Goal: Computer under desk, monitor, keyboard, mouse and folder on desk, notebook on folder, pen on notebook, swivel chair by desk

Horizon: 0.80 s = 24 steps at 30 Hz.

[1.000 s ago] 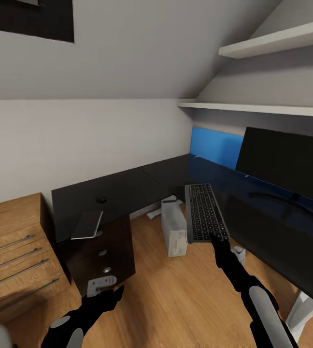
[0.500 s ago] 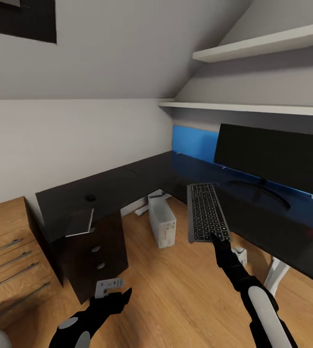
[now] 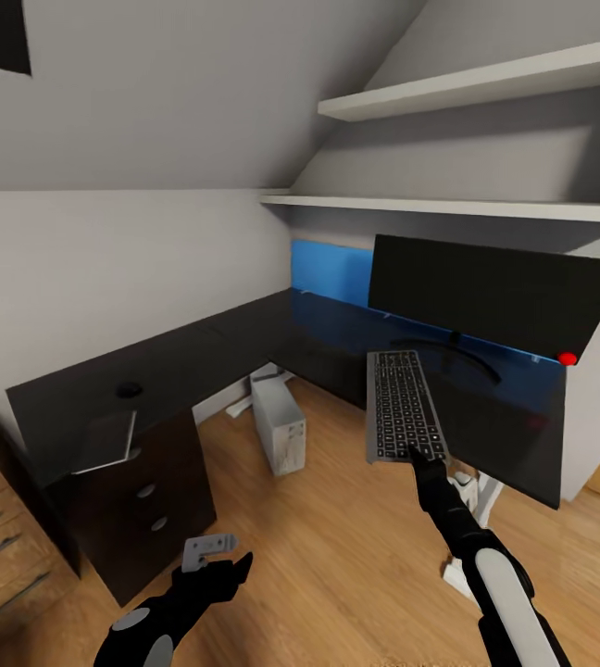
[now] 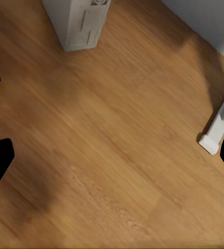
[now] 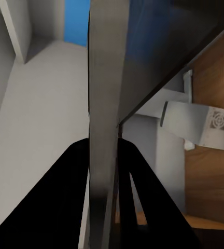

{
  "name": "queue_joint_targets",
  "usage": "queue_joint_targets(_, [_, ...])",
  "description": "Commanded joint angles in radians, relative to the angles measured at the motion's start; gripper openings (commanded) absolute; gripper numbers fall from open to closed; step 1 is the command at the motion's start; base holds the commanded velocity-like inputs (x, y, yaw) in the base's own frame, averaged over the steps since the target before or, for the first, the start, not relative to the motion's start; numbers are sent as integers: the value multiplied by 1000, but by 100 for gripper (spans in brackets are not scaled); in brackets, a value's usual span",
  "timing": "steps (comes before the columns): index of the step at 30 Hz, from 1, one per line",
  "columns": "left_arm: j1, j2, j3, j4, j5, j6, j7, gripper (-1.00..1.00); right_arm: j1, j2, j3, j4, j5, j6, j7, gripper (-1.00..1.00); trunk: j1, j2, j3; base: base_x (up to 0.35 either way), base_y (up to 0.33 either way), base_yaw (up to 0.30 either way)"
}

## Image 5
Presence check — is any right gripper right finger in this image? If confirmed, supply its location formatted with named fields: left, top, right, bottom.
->
left=118, top=138, right=203, bottom=249

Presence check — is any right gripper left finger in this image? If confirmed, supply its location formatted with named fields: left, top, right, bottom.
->
left=0, top=138, right=89, bottom=249

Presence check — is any keyboard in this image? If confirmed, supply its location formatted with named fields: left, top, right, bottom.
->
left=87, top=0, right=130, bottom=249

